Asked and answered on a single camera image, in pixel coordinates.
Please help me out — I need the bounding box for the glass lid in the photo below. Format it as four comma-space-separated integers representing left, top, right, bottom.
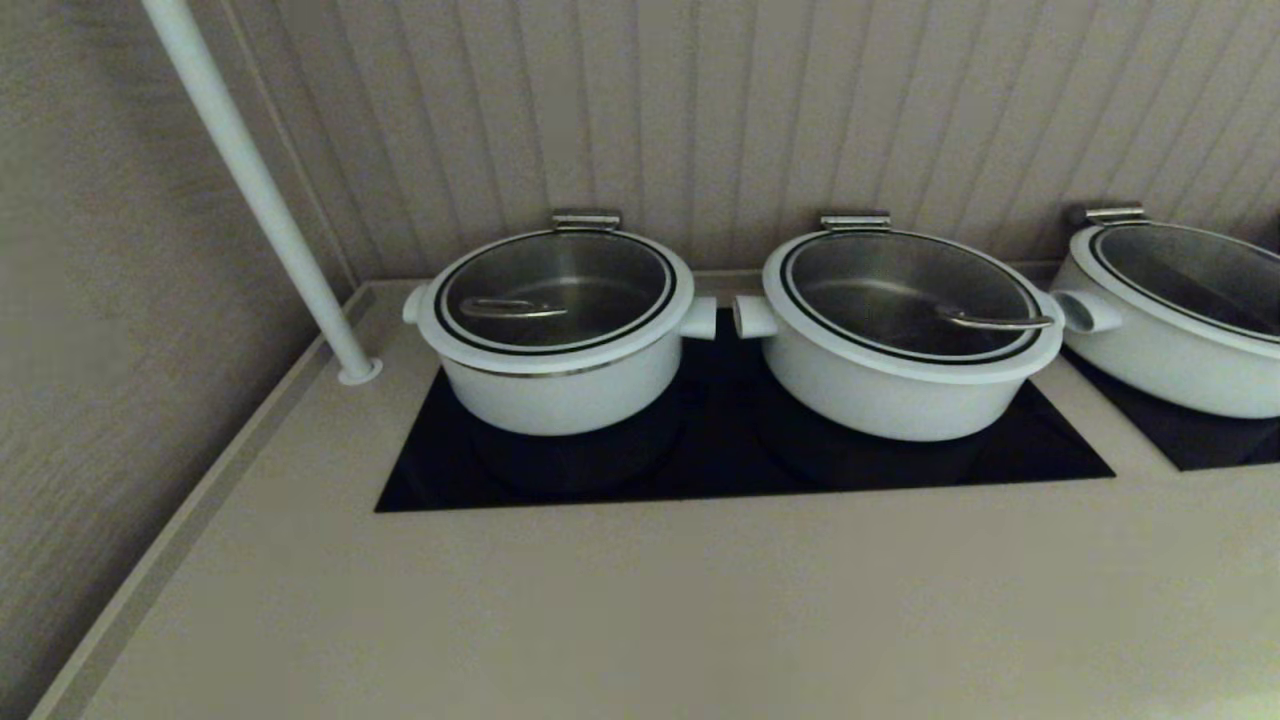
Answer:
763, 228, 1066, 386
1072, 220, 1280, 359
418, 228, 694, 376

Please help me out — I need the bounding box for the white pot, steel inner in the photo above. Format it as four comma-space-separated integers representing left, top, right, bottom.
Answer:
402, 285, 719, 436
1050, 255, 1280, 419
733, 290, 1066, 443

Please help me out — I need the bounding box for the wide black glass cooktop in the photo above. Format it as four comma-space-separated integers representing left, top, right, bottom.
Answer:
373, 305, 1116, 514

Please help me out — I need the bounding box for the white pole with base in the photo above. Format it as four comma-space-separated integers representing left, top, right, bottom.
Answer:
140, 0, 383, 386

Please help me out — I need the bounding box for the narrow black glass cooktop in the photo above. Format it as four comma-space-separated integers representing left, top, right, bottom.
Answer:
1062, 345, 1280, 471

